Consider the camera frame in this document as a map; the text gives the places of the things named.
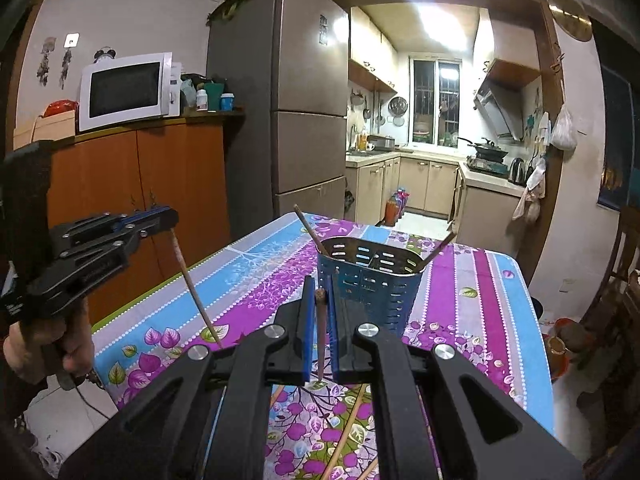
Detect round gold wall plate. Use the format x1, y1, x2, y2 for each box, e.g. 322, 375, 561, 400
548, 0, 594, 43

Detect white plastic bag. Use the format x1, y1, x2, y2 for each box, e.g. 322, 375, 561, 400
550, 104, 579, 151

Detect gas stove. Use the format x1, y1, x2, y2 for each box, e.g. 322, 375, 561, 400
465, 155, 509, 176

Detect wooden chair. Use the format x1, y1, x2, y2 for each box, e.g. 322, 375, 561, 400
597, 205, 640, 313

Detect steel electric kettle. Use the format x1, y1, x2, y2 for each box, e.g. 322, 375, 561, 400
507, 157, 530, 186

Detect hanging cloth bag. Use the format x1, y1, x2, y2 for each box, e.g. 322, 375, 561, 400
512, 160, 547, 224

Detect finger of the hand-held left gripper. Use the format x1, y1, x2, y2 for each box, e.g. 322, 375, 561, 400
48, 205, 180, 257
27, 237, 139, 321

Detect steel range hood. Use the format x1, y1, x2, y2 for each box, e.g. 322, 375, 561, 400
474, 79, 524, 142

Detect beige box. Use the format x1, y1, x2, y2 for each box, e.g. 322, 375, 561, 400
13, 112, 79, 151

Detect blue perforated utensil holder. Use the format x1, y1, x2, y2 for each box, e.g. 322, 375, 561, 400
316, 236, 426, 339

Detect hanging dried flower decoration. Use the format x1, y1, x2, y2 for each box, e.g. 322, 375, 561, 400
37, 37, 57, 87
59, 48, 74, 90

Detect dark window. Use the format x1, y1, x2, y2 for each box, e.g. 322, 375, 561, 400
596, 35, 640, 211

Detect grey refrigerator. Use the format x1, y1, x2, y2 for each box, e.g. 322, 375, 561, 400
206, 0, 350, 222

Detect kitchen window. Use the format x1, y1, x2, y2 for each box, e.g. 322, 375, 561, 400
409, 56, 462, 147

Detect bottles with colourful caps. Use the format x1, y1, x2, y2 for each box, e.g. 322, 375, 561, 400
384, 187, 409, 227

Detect beige kitchen base cabinets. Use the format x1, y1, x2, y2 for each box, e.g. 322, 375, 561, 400
345, 155, 526, 246

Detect orange wooden cabinet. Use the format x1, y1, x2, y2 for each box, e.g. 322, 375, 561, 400
47, 109, 247, 332

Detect person's left hand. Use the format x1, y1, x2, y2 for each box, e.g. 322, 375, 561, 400
2, 320, 96, 392

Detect black cable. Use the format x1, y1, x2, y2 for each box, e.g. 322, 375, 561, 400
74, 379, 110, 419

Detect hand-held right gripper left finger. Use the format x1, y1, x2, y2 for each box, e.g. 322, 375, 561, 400
57, 276, 317, 480

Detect black wok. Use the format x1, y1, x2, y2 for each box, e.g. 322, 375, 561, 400
457, 137, 509, 161

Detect red bowl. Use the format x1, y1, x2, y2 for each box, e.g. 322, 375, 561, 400
546, 317, 582, 382

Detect kitchen wall cabinets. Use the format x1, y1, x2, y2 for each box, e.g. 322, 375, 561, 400
348, 6, 399, 94

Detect purple blue floral tablecloth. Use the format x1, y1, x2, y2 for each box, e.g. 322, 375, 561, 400
92, 212, 556, 480

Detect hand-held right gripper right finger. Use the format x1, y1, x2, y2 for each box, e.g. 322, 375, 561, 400
329, 287, 586, 480

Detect white microwave oven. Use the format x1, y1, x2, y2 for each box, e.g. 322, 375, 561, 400
77, 52, 181, 134

